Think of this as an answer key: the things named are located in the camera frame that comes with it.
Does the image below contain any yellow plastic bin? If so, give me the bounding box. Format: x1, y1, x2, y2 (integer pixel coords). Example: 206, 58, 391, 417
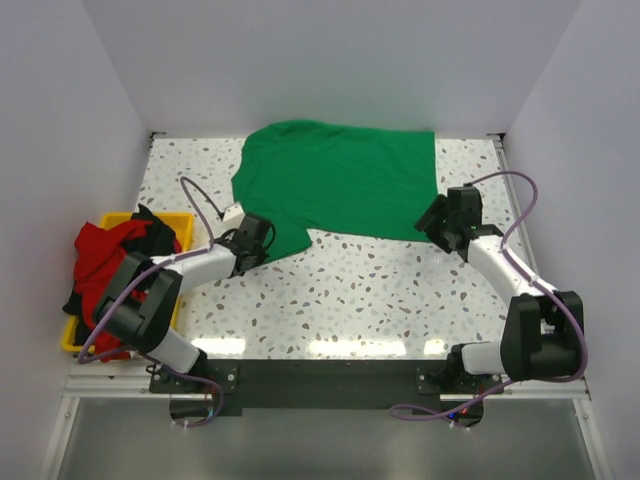
60, 211, 196, 355

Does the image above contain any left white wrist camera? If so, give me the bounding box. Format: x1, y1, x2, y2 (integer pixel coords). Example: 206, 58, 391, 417
221, 202, 245, 228

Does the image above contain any green t shirt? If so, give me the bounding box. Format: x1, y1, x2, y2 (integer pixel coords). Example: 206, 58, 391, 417
231, 120, 438, 260

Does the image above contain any purple cable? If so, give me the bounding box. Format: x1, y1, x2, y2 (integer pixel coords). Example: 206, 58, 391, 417
74, 175, 236, 429
389, 170, 587, 426

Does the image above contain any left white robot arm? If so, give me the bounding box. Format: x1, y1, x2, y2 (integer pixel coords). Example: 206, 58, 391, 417
93, 214, 276, 392

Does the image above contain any red t shirt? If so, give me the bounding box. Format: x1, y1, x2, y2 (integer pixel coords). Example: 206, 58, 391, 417
63, 220, 152, 344

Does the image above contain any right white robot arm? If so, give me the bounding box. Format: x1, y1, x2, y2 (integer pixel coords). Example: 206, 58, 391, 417
415, 184, 587, 393

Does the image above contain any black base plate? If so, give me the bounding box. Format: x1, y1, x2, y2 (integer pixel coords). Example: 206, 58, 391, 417
146, 359, 505, 427

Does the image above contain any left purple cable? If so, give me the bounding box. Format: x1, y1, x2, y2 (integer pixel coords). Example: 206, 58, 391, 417
74, 175, 236, 429

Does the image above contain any black t shirt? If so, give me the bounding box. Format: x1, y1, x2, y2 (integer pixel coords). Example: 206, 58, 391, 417
61, 203, 184, 346

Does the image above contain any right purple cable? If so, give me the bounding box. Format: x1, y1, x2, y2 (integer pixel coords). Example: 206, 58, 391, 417
389, 170, 587, 426

